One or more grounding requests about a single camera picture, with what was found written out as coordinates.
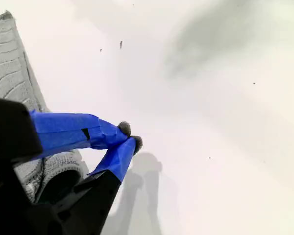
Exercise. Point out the grey white-striped towel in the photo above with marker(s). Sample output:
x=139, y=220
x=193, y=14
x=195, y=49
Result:
x=7, y=61

